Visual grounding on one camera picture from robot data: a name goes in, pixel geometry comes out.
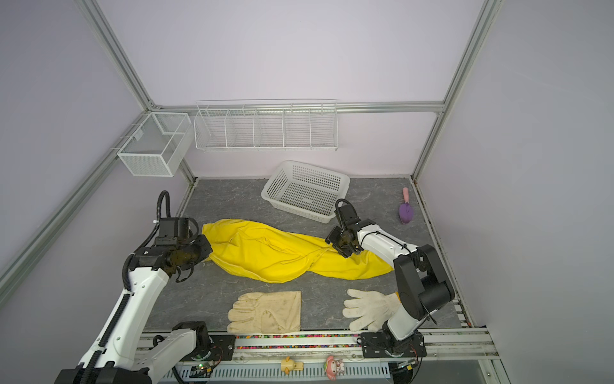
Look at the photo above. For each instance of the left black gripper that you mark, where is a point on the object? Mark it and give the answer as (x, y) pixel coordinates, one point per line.
(205, 250)

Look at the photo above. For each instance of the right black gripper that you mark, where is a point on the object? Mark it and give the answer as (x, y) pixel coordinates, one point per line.
(331, 236)

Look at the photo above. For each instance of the yellow trousers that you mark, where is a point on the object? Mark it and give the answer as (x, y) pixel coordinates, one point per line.
(257, 251)

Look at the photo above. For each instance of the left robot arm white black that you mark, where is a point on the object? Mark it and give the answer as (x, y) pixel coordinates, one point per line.
(112, 357)

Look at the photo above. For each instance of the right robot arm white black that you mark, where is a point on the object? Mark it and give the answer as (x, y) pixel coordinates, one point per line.
(423, 285)

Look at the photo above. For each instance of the white plastic perforated basket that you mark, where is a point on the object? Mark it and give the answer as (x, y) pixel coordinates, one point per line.
(305, 190)

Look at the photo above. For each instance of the purple pink small brush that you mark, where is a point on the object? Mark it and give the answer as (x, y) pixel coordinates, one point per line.
(406, 211)

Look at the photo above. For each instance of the white knit cotton glove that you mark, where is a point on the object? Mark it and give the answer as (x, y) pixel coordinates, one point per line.
(369, 310)

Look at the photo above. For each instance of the beige leather work glove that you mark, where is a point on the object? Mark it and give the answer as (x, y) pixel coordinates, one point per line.
(266, 313)

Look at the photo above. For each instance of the colourful bead strip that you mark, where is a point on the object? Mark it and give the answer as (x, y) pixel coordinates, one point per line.
(318, 340)

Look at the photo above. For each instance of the pink doll toy figure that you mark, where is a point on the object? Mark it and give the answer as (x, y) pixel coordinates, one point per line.
(334, 367)

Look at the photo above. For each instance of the yellow duck toy figure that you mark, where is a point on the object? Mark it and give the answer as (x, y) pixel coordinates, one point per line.
(288, 366)

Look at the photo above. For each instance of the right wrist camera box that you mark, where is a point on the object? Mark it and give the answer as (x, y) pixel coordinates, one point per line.
(346, 214)

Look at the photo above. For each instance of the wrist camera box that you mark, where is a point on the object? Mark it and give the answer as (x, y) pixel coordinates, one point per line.
(174, 228)
(346, 214)

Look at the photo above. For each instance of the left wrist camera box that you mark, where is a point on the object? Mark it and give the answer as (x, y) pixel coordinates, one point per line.
(174, 228)

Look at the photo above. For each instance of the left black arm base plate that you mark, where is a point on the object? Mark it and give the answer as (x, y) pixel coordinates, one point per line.
(221, 349)

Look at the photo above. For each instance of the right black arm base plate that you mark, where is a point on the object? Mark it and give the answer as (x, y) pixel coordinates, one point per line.
(384, 345)

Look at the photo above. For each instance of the white mesh wall box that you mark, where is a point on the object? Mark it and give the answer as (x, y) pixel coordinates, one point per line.
(158, 145)

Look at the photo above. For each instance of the white wire wall shelf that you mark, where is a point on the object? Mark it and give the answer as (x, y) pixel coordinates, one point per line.
(266, 124)

